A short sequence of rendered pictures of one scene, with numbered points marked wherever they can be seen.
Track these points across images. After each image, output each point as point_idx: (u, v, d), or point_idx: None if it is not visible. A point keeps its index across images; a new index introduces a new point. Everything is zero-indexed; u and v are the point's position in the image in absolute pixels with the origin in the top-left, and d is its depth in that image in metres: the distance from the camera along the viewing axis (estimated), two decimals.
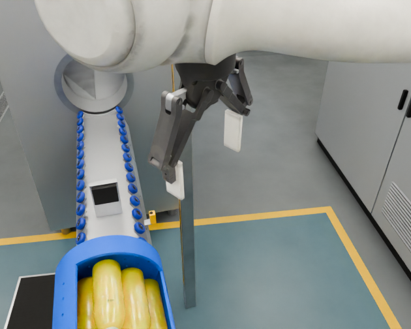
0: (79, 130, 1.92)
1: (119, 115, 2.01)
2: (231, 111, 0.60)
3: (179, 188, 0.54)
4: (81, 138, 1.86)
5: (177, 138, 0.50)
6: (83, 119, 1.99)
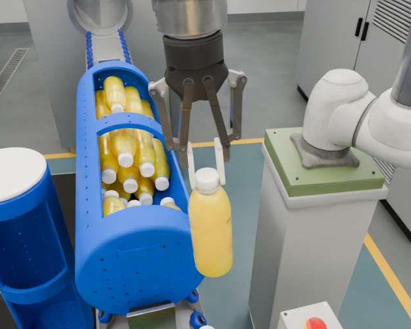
0: (89, 43, 2.34)
1: (120, 34, 2.44)
2: (188, 148, 0.57)
3: None
4: (90, 47, 2.29)
5: (222, 117, 0.56)
6: (91, 36, 2.42)
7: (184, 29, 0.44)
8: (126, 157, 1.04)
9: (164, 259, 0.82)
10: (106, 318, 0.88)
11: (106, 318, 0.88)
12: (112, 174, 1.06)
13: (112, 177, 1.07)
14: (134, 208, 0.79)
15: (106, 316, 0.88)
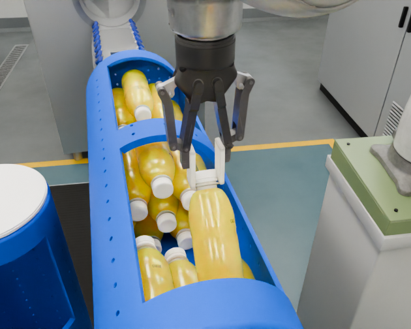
0: (96, 34, 2.01)
1: (132, 24, 2.11)
2: (190, 149, 0.57)
3: None
4: (98, 38, 1.96)
5: (225, 118, 0.56)
6: (98, 27, 2.09)
7: (203, 31, 0.43)
8: (164, 185, 0.71)
9: None
10: None
11: None
12: (143, 208, 0.74)
13: (143, 212, 0.74)
14: (198, 286, 0.46)
15: None
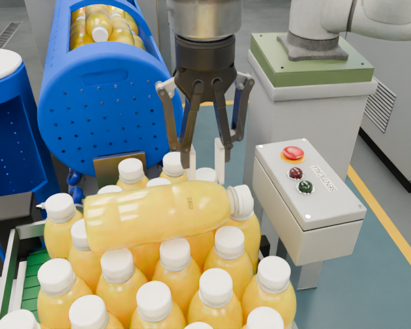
0: None
1: None
2: (190, 149, 0.57)
3: None
4: None
5: (225, 118, 0.56)
6: None
7: (203, 31, 0.43)
8: (100, 31, 0.99)
9: (134, 103, 0.77)
10: (74, 178, 0.83)
11: (74, 177, 0.83)
12: None
13: None
14: (100, 42, 0.74)
15: (74, 175, 0.83)
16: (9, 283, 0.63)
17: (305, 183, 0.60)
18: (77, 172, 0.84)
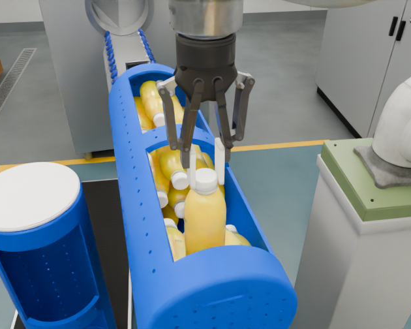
0: (108, 43, 2.19)
1: (141, 33, 2.28)
2: (191, 148, 0.57)
3: None
4: (110, 47, 2.13)
5: (225, 118, 0.56)
6: (110, 36, 2.26)
7: (204, 29, 0.44)
8: (181, 179, 0.88)
9: (248, 312, 0.66)
10: None
11: None
12: (164, 198, 0.91)
13: (164, 201, 0.91)
14: (213, 250, 0.63)
15: None
16: None
17: None
18: None
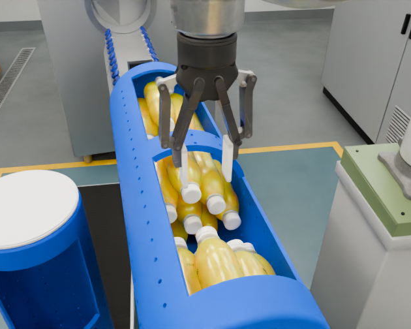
0: (109, 41, 2.09)
1: (143, 31, 2.18)
2: (182, 147, 0.56)
3: None
4: (111, 46, 2.03)
5: (231, 115, 0.57)
6: (111, 34, 2.16)
7: (205, 28, 0.44)
8: (192, 191, 0.78)
9: None
10: None
11: None
12: (173, 212, 0.81)
13: (173, 215, 0.81)
14: (236, 282, 0.54)
15: None
16: None
17: None
18: None
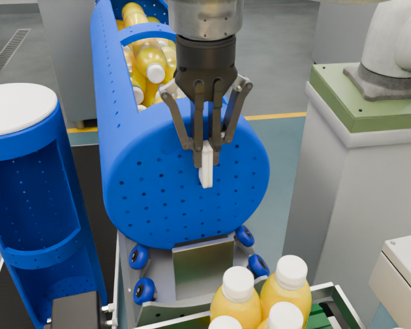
0: None
1: None
2: (207, 142, 0.58)
3: (202, 175, 0.60)
4: None
5: (193, 126, 0.55)
6: None
7: None
8: (156, 69, 0.86)
9: (216, 170, 0.64)
10: (142, 256, 0.69)
11: (142, 254, 0.69)
12: (139, 92, 0.88)
13: (139, 96, 0.89)
14: (180, 100, 0.61)
15: (141, 252, 0.69)
16: None
17: None
18: (144, 249, 0.70)
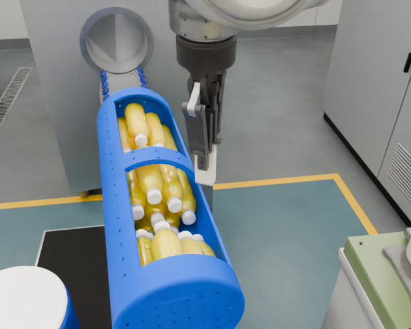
0: (104, 86, 2.03)
1: (140, 74, 2.13)
2: (208, 147, 0.57)
3: None
4: (107, 92, 1.98)
5: None
6: (107, 77, 2.11)
7: None
8: (154, 194, 1.03)
9: (201, 308, 0.81)
10: None
11: None
12: (140, 211, 1.05)
13: (140, 213, 1.06)
14: (172, 258, 0.78)
15: None
16: None
17: None
18: None
